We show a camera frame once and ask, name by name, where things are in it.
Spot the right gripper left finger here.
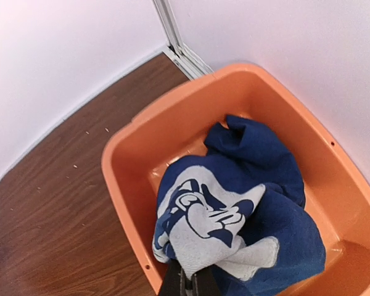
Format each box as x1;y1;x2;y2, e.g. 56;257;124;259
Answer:
158;260;185;296

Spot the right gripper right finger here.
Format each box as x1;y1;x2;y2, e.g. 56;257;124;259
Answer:
191;266;221;296

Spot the navy white clothing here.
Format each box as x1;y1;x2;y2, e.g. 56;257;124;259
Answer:
152;115;326;295

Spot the orange plastic bin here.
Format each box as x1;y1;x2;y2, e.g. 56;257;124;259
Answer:
102;64;370;295

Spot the right aluminium frame post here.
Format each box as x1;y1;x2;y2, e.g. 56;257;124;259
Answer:
153;0;213;80

